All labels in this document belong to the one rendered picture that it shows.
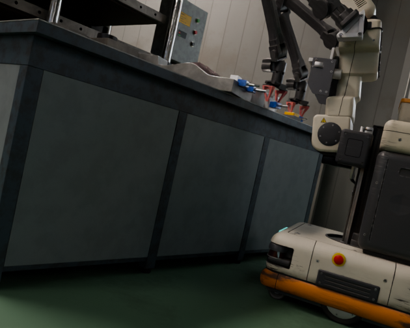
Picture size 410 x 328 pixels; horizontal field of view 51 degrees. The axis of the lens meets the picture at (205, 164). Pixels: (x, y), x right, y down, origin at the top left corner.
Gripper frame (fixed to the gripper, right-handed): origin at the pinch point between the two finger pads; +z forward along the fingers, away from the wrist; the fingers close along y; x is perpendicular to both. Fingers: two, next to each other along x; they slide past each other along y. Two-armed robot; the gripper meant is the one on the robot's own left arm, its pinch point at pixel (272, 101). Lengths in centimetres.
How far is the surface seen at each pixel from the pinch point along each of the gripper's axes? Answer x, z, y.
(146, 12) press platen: -84, -39, 30
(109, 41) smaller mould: -7, -2, 88
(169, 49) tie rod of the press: -79, -23, 12
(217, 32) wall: -242, -95, -158
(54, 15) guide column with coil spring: -72, -16, 86
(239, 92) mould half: 6.9, 2.3, 29.9
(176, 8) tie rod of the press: -80, -48, 12
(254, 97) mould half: -4.4, 0.1, 8.1
